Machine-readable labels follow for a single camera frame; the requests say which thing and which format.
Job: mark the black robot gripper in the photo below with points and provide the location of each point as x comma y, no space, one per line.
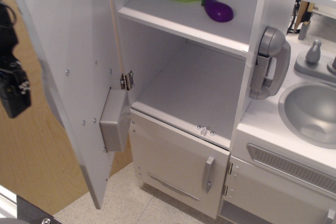
15,90

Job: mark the white toy fridge door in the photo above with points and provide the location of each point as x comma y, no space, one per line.
77,46

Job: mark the metal fridge door hinge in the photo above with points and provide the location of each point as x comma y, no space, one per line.
126,81

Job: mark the grey ice dispenser box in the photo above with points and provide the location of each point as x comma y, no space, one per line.
115,120

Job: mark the white lower freezer door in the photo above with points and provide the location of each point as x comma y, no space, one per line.
173,161

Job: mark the white toy kitchen cabinet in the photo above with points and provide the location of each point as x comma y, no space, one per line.
190,70

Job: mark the purple toy eggplant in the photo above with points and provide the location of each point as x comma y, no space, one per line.
218,11

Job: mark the white oven door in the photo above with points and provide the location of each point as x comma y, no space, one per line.
274,198

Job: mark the grey toy telephone handset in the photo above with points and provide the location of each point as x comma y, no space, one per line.
271,66

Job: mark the grey toy sink basin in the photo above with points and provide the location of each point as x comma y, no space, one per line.
308,111

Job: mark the grey toy faucet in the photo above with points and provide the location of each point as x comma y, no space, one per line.
313,63

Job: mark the grey vent grille panel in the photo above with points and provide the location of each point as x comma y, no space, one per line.
292,168

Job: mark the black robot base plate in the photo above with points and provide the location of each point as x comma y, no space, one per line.
15,209

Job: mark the grey freezer door handle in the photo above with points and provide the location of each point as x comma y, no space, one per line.
206,183

